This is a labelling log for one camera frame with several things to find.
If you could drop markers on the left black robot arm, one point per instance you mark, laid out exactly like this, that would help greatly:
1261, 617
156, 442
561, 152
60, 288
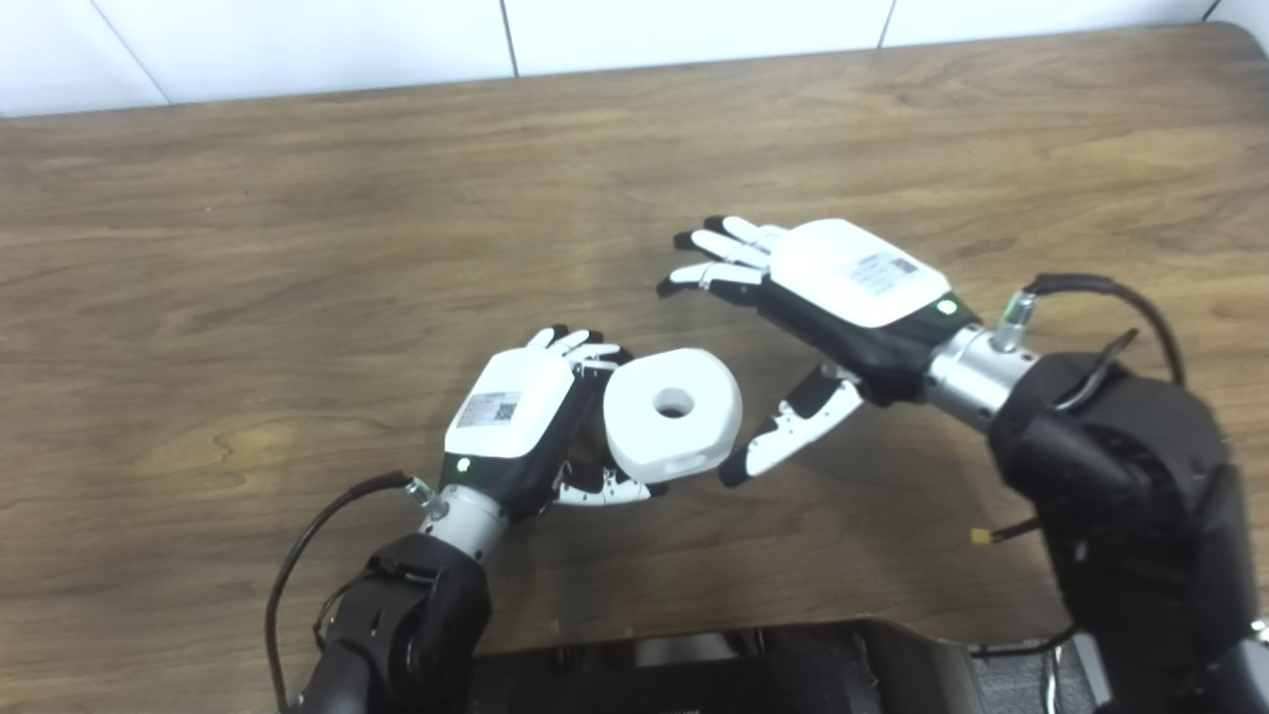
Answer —
416, 625

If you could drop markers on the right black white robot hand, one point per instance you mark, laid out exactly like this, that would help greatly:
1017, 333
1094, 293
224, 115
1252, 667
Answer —
853, 278

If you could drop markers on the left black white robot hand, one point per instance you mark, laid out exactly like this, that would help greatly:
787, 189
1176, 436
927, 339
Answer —
506, 407

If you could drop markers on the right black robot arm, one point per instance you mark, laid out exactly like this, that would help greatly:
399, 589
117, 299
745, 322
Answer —
1130, 496

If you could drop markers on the small yellow connector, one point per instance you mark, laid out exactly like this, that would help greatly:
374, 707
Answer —
982, 536

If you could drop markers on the round white piece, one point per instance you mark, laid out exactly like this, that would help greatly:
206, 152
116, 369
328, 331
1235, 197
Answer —
644, 436

